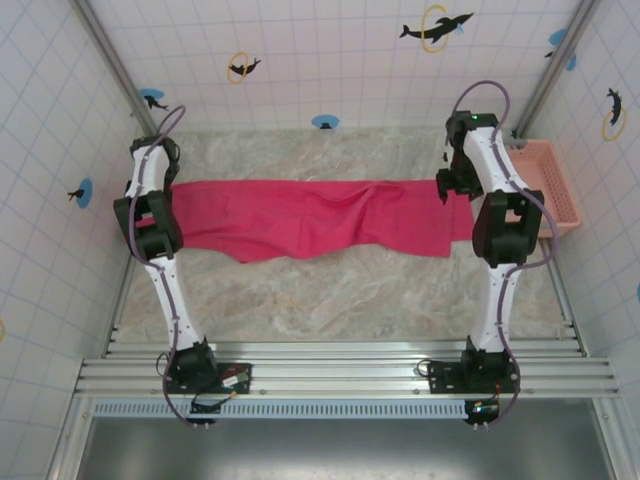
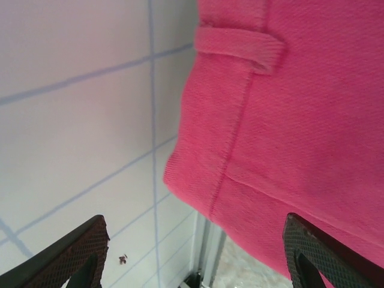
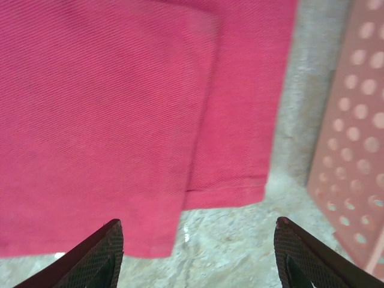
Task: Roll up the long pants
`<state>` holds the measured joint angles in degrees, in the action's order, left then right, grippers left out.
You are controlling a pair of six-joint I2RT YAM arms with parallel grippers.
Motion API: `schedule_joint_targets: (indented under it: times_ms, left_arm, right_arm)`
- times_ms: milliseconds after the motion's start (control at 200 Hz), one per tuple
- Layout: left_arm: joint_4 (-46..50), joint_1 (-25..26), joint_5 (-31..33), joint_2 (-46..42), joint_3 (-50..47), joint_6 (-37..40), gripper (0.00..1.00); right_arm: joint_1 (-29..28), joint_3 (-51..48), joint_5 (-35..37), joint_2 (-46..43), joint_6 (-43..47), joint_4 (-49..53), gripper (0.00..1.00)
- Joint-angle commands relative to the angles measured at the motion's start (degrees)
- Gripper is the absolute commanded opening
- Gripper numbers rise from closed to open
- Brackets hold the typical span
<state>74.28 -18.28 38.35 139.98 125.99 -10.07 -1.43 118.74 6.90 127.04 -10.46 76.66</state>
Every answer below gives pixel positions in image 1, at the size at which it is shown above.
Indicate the pink plastic basket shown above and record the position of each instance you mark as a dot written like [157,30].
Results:
[552,180]

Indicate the blue oval sticker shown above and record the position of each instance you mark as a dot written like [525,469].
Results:
[325,121]

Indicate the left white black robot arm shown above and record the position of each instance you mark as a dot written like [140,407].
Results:
[172,310]

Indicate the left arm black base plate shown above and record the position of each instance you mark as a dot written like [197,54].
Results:
[235,372]

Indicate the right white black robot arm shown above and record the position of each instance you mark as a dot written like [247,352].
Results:
[500,300]

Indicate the blue circle shark sticker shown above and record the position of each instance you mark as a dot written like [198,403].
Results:
[151,97]

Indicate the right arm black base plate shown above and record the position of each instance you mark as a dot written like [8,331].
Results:
[442,375]

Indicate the blue patch sticker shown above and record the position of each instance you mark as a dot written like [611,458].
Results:
[571,61]
[557,37]

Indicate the grey metal panel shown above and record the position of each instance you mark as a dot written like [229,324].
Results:
[340,450]

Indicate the aluminium side rail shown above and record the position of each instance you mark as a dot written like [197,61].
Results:
[565,300]
[120,300]

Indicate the blue circle fish sticker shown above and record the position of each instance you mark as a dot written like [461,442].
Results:
[84,192]

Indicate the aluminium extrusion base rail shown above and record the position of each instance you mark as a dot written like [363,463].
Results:
[330,372]

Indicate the aluminium corner post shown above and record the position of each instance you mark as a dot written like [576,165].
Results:
[112,60]
[560,60]

